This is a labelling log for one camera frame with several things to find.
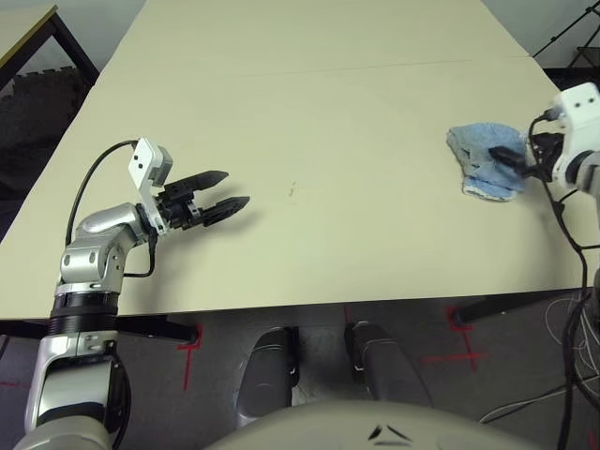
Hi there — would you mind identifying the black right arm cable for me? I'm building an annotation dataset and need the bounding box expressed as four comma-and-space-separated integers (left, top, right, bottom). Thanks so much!
528, 114, 600, 450

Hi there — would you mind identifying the black table foot bar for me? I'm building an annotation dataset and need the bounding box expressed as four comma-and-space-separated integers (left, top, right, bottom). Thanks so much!
0, 314, 198, 342
457, 288, 590, 324

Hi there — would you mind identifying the black left camera cable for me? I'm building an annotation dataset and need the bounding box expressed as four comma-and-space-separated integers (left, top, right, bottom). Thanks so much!
65, 139, 142, 248

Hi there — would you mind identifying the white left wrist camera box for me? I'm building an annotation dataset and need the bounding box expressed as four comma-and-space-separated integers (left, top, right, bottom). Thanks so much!
127, 137, 174, 235

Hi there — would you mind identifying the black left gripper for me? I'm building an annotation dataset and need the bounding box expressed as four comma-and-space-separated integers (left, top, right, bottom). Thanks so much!
157, 170, 251, 232

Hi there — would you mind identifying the grey robot torso shell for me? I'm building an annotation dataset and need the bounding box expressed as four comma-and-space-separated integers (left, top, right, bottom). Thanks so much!
203, 400, 531, 450

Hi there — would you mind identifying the blue terry cloth rag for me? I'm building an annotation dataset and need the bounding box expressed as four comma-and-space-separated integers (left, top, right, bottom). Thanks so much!
444, 121, 527, 203

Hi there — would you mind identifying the thin white floor cable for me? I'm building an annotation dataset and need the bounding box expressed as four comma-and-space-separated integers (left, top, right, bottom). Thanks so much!
478, 382, 571, 424

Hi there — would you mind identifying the black left wrist cable loop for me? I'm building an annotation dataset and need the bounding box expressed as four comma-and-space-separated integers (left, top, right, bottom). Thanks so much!
122, 232, 157, 278

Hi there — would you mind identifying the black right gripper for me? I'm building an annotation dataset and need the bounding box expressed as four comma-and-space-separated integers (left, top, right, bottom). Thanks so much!
488, 132, 567, 182

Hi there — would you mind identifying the grey robot leg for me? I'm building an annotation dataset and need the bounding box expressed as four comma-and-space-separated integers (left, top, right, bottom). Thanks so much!
232, 325, 301, 430
344, 321, 435, 409

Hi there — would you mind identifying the beige side table black frame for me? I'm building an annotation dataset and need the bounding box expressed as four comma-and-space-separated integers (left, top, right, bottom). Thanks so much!
0, 4, 100, 93

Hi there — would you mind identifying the white floor cable tangle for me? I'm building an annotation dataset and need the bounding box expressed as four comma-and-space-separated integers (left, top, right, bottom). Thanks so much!
546, 290, 600, 381

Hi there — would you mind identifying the black foam floor mat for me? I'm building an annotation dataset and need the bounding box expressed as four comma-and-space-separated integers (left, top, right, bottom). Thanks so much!
0, 67, 99, 240
543, 67, 600, 93

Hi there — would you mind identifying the grey right robot leg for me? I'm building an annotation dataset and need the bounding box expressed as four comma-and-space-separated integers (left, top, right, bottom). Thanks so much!
344, 321, 435, 409

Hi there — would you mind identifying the grey left robot leg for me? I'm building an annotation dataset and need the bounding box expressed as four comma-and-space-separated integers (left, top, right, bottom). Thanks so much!
232, 325, 301, 430

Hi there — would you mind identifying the black tripod stand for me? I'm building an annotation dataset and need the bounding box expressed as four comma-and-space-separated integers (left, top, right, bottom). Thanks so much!
533, 4, 600, 71

